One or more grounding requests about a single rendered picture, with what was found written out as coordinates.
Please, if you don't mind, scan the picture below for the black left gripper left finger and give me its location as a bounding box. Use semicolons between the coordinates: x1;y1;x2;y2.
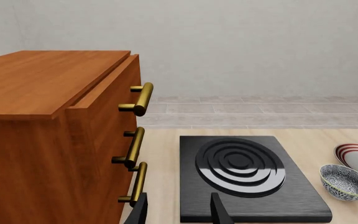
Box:
123;192;149;224

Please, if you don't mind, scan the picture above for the flat black stove plate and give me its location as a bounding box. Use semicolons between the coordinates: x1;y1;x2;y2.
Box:
178;135;333;224

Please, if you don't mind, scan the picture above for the white plate with red rings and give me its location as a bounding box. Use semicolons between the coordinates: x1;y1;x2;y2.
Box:
333;143;358;185

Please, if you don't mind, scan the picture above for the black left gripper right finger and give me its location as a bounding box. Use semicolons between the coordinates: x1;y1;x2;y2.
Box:
210;192;239;224

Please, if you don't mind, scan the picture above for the wooden cabinet drawer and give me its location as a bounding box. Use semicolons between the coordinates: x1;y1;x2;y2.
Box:
66;54;141;150
82;162;136;224
73;121;139;199

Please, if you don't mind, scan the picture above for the wooden cabinet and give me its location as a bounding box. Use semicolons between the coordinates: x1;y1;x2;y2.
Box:
0;50;149;224

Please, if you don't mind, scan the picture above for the brass drawer handle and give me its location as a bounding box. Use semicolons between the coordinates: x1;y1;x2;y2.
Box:
118;82;154;118
117;161;149;208
111;127;146;169

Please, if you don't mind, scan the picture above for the black white patterned bowl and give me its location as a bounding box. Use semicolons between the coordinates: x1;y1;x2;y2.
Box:
319;164;358;202

